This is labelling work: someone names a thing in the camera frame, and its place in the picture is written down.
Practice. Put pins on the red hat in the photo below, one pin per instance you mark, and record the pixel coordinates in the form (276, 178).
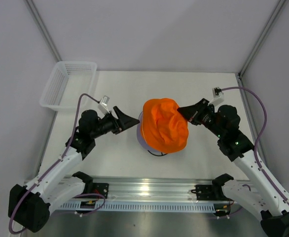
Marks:
(162, 127)

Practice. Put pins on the left aluminium corner post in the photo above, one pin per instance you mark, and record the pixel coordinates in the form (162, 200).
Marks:
(35, 14)

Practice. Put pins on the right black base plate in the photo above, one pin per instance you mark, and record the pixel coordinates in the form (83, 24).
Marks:
(208, 193)

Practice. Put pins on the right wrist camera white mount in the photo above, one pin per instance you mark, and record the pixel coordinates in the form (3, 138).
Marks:
(218, 97)

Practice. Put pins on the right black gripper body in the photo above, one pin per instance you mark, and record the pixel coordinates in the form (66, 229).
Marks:
(204, 116)

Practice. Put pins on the white plastic basket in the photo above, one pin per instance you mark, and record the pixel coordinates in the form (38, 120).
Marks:
(67, 81)

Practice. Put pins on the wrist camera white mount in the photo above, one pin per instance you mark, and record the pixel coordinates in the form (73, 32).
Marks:
(218, 97)
(103, 105)

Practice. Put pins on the purple bucket hat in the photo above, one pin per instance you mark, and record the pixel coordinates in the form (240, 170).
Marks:
(140, 138)

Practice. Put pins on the white slotted cable duct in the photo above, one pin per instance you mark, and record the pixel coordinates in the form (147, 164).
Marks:
(182, 207)

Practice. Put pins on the aluminium rail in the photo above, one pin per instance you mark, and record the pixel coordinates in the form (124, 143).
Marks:
(151, 189)

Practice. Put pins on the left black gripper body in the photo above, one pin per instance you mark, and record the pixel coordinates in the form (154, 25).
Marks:
(107, 125)

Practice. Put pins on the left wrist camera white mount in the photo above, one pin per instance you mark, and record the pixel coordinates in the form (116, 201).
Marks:
(103, 105)

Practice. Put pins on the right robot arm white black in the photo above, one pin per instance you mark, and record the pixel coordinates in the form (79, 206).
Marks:
(271, 205)

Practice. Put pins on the right aluminium corner post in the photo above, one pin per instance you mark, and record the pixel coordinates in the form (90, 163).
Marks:
(272, 19)

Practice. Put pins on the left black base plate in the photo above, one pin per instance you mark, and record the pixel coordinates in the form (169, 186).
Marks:
(98, 188)

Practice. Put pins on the aluminium corner post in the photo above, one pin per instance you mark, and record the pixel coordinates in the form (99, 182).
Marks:
(272, 19)
(35, 14)

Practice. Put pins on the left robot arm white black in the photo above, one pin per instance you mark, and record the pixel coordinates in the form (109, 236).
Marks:
(31, 204)

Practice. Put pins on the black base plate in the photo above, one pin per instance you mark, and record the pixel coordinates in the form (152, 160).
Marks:
(98, 188)
(208, 193)

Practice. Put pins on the black wire hat stand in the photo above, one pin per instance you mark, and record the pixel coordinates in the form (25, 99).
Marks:
(157, 154)

